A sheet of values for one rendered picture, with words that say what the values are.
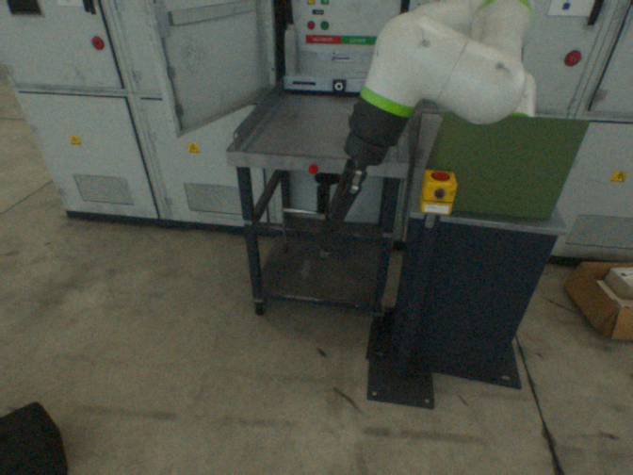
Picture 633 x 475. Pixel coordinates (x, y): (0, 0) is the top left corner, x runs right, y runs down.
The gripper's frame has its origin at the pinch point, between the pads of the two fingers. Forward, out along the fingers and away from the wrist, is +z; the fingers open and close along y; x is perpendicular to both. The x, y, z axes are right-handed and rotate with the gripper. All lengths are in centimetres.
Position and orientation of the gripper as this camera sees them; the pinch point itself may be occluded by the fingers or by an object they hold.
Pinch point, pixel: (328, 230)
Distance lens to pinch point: 78.8
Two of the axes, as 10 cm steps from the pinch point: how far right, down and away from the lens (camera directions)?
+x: 9.3, 3.3, 1.4
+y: -0.5, 5.1, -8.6
